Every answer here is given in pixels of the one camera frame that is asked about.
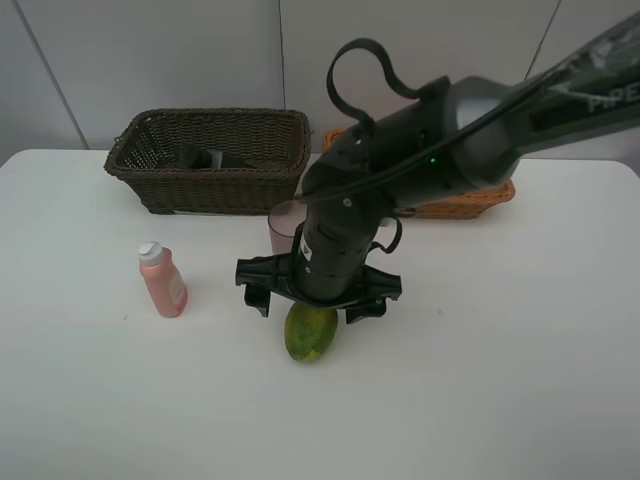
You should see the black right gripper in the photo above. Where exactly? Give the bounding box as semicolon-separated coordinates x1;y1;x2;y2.
235;197;402;324

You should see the green papaya fruit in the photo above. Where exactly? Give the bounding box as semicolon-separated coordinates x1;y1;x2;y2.
284;303;338;363

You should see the pink bottle white cap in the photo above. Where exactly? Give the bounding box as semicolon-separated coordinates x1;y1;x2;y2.
137;242;188;318

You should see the dark grey pump bottle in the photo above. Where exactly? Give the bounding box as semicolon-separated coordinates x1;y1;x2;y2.
176;145;254;170

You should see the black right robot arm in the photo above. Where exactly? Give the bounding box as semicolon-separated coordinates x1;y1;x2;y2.
235;15;639;323

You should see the translucent purple plastic cup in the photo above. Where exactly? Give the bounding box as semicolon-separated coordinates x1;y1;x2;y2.
268;201;306;255

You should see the dark brown wicker basket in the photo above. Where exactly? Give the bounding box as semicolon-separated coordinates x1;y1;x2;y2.
104;108;311;215

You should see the orange wicker basket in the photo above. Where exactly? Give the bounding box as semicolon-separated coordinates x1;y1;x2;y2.
321;128;516;220

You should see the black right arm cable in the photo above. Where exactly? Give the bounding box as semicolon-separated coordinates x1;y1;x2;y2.
294;37;546;204

